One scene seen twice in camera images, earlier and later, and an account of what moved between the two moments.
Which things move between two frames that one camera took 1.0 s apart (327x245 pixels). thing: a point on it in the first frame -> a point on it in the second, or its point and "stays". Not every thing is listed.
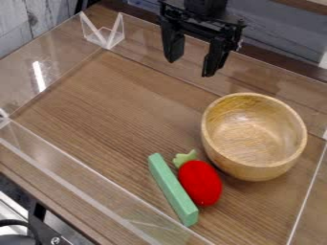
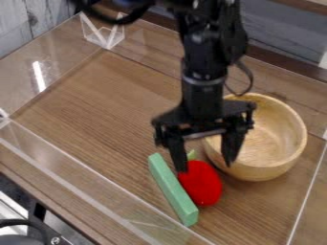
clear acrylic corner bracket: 104,37 stays
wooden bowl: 252,135 stays
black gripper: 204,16 -> 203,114
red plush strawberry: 199,178 stays
